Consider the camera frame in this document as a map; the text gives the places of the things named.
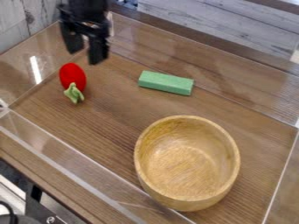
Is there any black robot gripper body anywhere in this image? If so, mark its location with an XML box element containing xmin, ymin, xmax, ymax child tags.
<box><xmin>59</xmin><ymin>0</ymin><xmax>111</xmax><ymax>37</ymax></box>

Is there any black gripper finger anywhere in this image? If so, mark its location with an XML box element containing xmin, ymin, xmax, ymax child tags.
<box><xmin>60</xmin><ymin>24</ymin><xmax>84</xmax><ymax>54</ymax></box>
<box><xmin>88</xmin><ymin>34</ymin><xmax>110</xmax><ymax>65</ymax></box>

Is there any red plush strawberry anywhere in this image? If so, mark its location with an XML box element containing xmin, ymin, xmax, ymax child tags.
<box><xmin>59</xmin><ymin>63</ymin><xmax>87</xmax><ymax>104</ymax></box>

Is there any green rectangular block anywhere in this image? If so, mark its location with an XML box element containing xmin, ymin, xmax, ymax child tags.
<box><xmin>138</xmin><ymin>71</ymin><xmax>194</xmax><ymax>95</ymax></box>

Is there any wooden bowl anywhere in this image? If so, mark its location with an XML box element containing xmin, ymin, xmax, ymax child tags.
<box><xmin>135</xmin><ymin>115</ymin><xmax>240</xmax><ymax>212</ymax></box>

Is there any clear acrylic tray wall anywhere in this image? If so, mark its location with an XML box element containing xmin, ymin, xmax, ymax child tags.
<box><xmin>0</xmin><ymin>99</ymin><xmax>195</xmax><ymax>224</ymax></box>

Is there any black metal table bracket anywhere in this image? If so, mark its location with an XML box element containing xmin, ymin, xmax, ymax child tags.
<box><xmin>24</xmin><ymin>185</ymin><xmax>67</xmax><ymax>224</ymax></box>

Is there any black cable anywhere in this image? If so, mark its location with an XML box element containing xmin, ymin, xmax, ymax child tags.
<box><xmin>0</xmin><ymin>200</ymin><xmax>19</xmax><ymax>224</ymax></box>

